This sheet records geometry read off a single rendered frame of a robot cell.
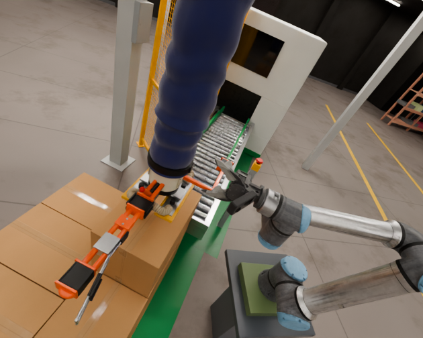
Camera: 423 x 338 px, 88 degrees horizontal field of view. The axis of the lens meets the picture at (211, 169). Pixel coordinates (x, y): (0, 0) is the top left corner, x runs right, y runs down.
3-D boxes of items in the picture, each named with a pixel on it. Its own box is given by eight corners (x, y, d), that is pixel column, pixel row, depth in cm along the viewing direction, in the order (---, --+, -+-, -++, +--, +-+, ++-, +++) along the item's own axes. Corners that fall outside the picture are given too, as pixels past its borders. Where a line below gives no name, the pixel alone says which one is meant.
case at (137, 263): (145, 203, 184) (153, 169, 159) (187, 226, 181) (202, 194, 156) (90, 266, 136) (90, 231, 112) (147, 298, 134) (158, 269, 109)
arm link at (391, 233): (424, 220, 92) (264, 185, 94) (444, 247, 82) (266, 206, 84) (405, 237, 99) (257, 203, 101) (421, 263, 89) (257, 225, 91)
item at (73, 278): (76, 264, 75) (76, 257, 72) (96, 274, 75) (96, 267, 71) (56, 288, 68) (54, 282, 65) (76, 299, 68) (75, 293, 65)
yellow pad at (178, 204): (181, 176, 138) (183, 171, 135) (195, 184, 138) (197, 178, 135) (153, 214, 111) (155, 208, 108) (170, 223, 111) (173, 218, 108)
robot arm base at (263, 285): (278, 270, 149) (286, 263, 143) (289, 301, 135) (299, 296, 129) (254, 269, 142) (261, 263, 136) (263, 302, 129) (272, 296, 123)
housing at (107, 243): (105, 237, 85) (105, 231, 82) (120, 245, 85) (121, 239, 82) (92, 251, 80) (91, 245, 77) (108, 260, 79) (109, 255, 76)
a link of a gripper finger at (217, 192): (207, 188, 84) (230, 188, 81) (203, 198, 80) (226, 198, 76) (205, 182, 83) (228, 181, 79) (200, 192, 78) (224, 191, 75)
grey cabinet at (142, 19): (144, 40, 202) (148, 1, 184) (149, 42, 202) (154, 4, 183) (130, 41, 186) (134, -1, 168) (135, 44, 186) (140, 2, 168)
